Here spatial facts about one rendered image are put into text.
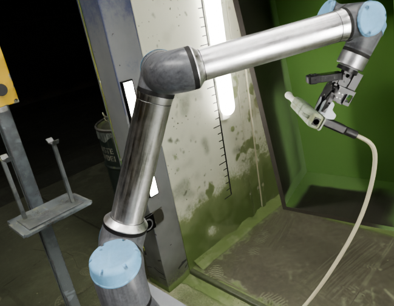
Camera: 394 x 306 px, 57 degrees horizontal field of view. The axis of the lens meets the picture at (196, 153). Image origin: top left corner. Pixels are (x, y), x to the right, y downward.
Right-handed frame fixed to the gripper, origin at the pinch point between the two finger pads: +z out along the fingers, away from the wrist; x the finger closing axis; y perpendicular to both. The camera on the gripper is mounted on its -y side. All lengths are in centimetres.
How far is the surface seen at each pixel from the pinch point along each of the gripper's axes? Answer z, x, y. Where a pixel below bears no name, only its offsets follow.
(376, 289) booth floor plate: 73, 32, 83
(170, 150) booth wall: 55, 65, -42
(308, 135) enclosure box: 19, 72, 27
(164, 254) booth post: 111, 51, -23
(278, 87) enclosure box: 0, 58, -4
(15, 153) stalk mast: 68, 24, -107
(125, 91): 29, 47, -72
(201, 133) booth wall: 45, 85, -28
